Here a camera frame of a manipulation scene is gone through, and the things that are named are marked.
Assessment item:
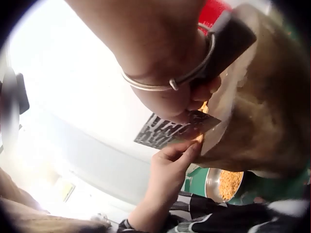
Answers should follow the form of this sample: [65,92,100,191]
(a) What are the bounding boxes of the person's right fingers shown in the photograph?
[187,76,222,114]

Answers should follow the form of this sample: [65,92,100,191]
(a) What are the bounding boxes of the person's legs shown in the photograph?
[155,191,311,233]

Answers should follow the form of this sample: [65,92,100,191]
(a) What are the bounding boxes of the red container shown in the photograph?
[197,0,234,33]

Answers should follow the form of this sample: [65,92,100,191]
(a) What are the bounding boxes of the person's left index finger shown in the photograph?
[157,140,195,159]

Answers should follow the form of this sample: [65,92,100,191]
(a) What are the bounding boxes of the orange vegetable piece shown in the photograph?
[193,101,210,147]

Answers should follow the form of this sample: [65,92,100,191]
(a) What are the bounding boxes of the person's left thumb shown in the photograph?
[181,143,202,168]

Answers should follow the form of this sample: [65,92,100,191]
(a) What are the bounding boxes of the green mat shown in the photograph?
[182,164,311,207]

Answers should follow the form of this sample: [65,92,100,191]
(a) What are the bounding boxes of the person's right hand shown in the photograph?
[65,0,222,122]

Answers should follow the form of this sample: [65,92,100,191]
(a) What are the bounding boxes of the person's left hand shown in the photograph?
[150,140,202,203]

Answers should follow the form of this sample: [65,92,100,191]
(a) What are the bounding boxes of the pile of orange cut pieces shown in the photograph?
[218,170,244,201]

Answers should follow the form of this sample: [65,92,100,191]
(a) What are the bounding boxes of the person's body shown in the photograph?
[0,167,111,233]

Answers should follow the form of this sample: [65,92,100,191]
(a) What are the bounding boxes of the steel bowl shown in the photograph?
[205,167,245,204]

